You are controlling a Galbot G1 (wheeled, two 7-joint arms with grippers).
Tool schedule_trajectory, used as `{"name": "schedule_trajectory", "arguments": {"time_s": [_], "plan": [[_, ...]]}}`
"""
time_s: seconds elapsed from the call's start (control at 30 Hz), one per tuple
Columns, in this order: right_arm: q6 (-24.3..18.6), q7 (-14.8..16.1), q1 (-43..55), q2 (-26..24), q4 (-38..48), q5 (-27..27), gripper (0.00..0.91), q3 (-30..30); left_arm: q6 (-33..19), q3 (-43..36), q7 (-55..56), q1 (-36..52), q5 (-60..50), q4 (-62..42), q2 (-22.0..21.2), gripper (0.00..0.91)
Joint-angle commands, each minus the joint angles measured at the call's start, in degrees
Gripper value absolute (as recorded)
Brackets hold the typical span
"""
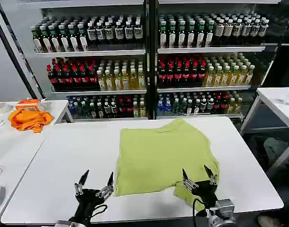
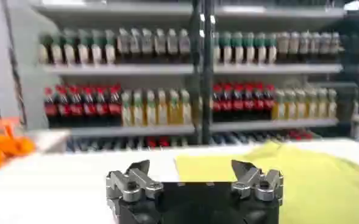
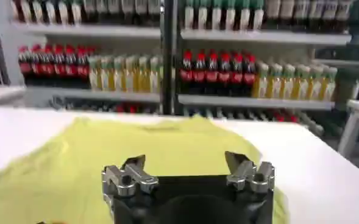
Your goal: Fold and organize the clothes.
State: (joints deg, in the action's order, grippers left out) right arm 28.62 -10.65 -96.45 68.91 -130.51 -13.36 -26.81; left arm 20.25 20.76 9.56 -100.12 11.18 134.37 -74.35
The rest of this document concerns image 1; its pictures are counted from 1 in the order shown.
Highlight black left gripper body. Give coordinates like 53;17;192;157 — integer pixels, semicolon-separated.
73;188;107;223

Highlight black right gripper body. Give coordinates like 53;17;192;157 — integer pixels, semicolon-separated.
190;180;219;210

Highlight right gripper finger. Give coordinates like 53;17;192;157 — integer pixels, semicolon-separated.
181;168;199;190
203;164;218;185

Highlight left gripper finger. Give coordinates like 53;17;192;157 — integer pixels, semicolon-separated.
95;171;115;199
74;169;90;196

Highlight light green shirt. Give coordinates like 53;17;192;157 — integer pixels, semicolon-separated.
115;117;221;212

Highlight person's shoe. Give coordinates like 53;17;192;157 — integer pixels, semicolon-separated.
257;214;287;227

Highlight large white side table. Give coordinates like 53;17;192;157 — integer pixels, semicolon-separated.
0;100;73;227

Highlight orange cloth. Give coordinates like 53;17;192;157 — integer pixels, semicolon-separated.
8;109;53;133

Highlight orange and white box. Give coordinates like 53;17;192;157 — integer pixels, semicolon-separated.
16;98;47;112

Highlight small white side table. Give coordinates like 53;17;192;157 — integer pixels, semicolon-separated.
240;87;289;175

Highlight white plastic appliance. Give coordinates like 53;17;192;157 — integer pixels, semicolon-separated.
0;102;14;127

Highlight white shelf with bottles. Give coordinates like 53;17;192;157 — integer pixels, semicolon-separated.
150;0;281;119
30;0;151;122

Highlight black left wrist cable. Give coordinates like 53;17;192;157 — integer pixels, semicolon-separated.
89;204;109;222

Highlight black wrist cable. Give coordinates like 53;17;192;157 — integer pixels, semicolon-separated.
89;204;109;222
191;198;206;217

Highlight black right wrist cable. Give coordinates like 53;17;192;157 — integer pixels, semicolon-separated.
191;198;206;217

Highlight black slanted frame bar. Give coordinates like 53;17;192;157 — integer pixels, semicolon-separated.
0;9;45;101

